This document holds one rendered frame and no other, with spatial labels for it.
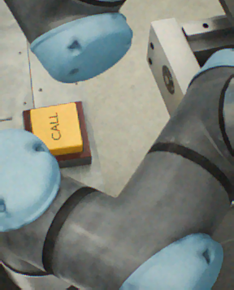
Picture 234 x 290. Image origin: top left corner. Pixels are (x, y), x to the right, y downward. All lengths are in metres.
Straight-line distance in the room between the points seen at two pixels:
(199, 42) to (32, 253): 0.49
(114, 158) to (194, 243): 1.47
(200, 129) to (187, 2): 1.68
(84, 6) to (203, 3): 1.64
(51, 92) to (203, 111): 0.59
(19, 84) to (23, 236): 0.62
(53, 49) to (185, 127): 0.12
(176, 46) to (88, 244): 0.47
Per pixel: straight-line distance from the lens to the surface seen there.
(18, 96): 1.21
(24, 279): 0.70
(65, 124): 1.14
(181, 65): 1.01
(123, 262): 0.59
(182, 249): 0.58
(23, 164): 0.61
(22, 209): 0.60
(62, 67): 0.69
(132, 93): 2.13
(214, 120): 0.62
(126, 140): 2.07
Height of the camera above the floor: 1.85
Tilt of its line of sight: 63 degrees down
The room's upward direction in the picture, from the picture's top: 6 degrees clockwise
